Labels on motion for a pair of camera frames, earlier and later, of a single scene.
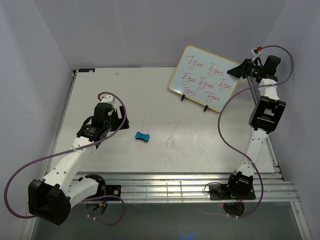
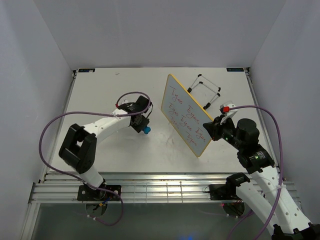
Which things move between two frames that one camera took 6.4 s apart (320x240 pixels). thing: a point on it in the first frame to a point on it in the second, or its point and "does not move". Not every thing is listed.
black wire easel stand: x=183 y=96 to x=201 y=79
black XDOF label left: x=86 y=70 does not move
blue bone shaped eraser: x=145 y=137 to x=146 y=129
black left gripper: x=122 y=112 to x=145 y=122
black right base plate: x=223 y=192 does not move
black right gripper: x=238 y=71 to x=213 y=127
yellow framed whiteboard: x=202 y=76 to x=186 y=115
